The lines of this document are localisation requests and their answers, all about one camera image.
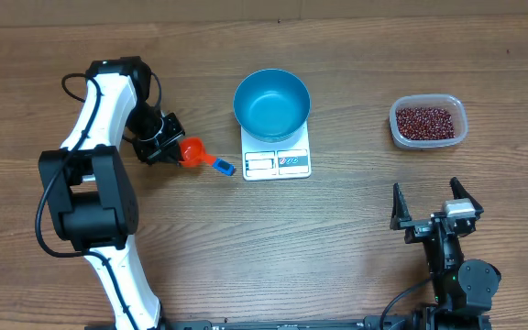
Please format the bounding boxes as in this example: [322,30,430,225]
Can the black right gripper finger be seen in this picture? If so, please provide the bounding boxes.
[449,177,484,215]
[390,183,412,230]

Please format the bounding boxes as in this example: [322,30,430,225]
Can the orange measuring scoop blue handle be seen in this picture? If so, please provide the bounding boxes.
[180,137,236,176]

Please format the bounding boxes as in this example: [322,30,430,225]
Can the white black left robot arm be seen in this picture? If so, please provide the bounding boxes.
[35,56,185,329]

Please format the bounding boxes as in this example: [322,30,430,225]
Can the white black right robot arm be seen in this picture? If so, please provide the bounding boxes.
[379,177,501,329]

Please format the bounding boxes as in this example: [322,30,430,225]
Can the teal blue bowl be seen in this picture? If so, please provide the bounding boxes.
[233,68,312,142]

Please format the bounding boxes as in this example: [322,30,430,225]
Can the white digital kitchen scale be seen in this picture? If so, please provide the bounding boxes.
[241,124,312,182]

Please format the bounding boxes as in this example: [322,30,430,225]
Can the clear plastic container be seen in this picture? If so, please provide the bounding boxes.
[389,93,468,149]

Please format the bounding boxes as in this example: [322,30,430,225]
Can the red beans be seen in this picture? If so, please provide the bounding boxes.
[396,107,456,140]

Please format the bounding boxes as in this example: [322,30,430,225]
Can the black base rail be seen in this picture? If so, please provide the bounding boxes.
[167,314,430,330]

